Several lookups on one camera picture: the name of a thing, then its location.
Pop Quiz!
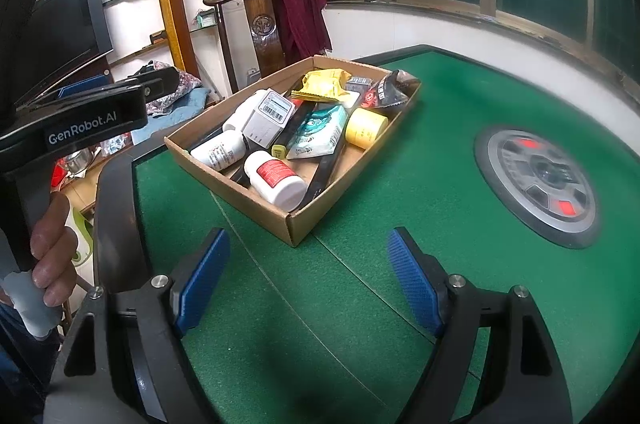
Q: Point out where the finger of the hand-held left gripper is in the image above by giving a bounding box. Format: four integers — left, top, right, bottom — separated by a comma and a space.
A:
50, 73, 113, 101
112, 66, 180, 102

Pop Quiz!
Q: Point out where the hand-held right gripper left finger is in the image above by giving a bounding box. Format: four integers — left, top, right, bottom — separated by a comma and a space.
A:
47, 227, 232, 424

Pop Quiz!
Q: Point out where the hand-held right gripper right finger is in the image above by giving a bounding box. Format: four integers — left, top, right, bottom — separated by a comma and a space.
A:
387, 227, 573, 424

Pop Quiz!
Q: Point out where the cardboard box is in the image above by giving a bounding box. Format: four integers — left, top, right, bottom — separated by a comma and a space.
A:
164, 54, 422, 248

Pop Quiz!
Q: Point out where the person's left hand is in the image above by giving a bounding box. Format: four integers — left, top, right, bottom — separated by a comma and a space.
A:
29, 191, 79, 309

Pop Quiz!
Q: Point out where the clear plastic bag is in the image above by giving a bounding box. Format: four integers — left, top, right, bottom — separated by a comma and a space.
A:
100, 134, 132, 157

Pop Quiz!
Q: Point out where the metal pot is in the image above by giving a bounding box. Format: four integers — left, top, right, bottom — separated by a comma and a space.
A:
62, 149, 96, 175

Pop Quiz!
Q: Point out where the floral cloth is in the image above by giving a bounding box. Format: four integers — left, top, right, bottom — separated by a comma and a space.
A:
145, 60, 204, 117

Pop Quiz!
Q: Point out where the blue quilted cloth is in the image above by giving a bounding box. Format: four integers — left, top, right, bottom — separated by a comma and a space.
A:
131, 87, 214, 146

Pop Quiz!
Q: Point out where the red bag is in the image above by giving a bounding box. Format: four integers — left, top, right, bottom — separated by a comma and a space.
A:
50, 157, 68, 190

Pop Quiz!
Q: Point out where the black flat television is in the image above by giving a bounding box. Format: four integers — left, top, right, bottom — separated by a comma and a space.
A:
27, 0, 115, 102

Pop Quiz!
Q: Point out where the wooden cabinet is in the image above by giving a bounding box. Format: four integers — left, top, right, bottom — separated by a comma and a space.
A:
60, 154, 108, 217

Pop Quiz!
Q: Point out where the green white plastic object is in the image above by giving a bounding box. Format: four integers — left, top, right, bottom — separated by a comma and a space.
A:
69, 208, 97, 266

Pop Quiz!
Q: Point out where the black marker pink cap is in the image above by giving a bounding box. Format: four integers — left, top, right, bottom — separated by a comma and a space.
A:
229, 161, 252, 191

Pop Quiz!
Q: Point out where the carved wooden chair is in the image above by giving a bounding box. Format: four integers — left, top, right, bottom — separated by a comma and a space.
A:
202, 0, 291, 98

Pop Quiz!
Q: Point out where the white bottle red label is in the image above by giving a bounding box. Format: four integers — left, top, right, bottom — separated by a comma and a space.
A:
243, 149, 309, 211

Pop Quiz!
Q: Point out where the long black stick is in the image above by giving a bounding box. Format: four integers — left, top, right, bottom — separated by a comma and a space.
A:
299, 137, 347, 211

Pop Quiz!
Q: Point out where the round table control panel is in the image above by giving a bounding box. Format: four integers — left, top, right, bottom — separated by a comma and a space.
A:
473, 123, 602, 250

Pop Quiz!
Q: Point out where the maroon cloth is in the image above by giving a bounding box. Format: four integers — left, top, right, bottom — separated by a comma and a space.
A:
278, 0, 332, 65

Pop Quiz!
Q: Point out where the teal cartoon packet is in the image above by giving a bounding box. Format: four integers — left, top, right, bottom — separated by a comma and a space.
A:
286, 103, 350, 161

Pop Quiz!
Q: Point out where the yellow crinkled packet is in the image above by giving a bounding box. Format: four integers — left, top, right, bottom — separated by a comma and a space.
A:
291, 68, 354, 104

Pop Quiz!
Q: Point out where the black packet red crab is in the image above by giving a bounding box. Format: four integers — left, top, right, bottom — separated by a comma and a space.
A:
359, 69, 421, 111

